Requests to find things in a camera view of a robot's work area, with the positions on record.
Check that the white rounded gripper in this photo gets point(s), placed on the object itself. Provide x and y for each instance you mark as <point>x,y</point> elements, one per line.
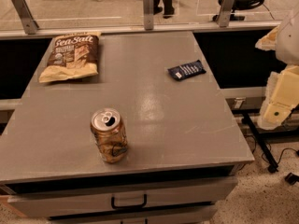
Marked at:
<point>289,41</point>

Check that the orange soda can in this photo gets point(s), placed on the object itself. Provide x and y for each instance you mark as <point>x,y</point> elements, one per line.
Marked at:
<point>109,134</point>

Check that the brown sea salt chip bag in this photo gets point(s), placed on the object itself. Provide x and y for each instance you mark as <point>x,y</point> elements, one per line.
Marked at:
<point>73,56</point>

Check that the dark blue snack bar wrapper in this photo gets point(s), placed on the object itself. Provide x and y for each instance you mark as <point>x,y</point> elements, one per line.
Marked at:
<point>186,70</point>

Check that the black stand leg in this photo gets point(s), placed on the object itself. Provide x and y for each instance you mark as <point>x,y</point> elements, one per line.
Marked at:
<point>273,165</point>

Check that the grey lower drawer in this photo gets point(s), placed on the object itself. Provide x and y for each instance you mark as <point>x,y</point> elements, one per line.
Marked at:
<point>173,215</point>

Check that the grey drawer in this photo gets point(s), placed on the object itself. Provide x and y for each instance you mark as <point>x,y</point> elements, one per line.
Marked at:
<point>173,215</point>
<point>83,201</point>

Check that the grey upper drawer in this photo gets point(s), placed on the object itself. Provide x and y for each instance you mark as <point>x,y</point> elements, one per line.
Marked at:
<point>83,201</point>

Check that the right metal railing bracket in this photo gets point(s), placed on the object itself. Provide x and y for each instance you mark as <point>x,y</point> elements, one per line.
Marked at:
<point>223,18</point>

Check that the metal railing bracket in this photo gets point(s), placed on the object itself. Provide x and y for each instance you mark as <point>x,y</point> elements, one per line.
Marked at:
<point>148,14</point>
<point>223,18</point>
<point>29,25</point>

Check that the middle metal railing bracket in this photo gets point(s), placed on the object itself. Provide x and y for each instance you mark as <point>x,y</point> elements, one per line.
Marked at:
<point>148,14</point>

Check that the black drawer handle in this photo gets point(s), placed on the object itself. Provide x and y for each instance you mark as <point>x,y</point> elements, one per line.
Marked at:
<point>129,203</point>

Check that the left metal railing bracket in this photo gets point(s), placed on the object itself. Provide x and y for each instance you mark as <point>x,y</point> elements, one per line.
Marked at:
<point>29,25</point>

